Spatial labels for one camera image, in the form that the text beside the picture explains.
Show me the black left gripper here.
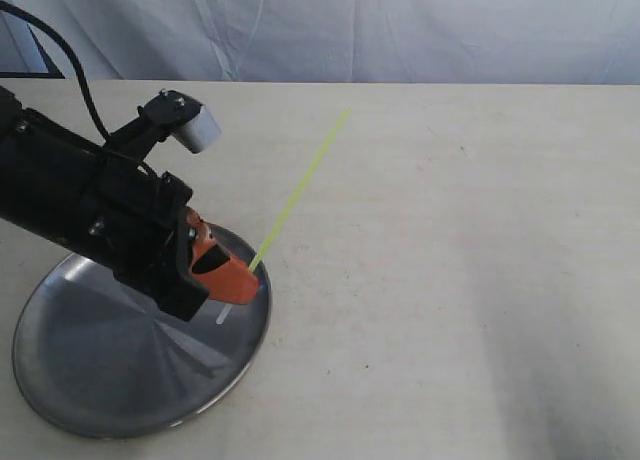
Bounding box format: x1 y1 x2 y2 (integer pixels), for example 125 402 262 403
79 147 259 321

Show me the thin green glow stick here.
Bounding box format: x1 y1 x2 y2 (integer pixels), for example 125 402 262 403
243 107 351 274

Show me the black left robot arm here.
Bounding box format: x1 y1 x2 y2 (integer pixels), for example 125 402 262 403
1 90 259 321

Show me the round stainless steel plate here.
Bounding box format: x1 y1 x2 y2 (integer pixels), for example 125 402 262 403
11 254 272 439

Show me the white backdrop cloth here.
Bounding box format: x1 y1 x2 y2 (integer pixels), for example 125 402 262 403
5 0 639 84

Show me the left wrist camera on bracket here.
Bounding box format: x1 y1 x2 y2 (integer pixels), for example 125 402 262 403
105 89 221 161

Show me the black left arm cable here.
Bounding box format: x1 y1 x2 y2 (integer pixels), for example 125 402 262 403
0 0 166 181

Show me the dark frame behind cloth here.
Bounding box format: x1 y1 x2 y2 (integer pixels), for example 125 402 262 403
1 24 64 79

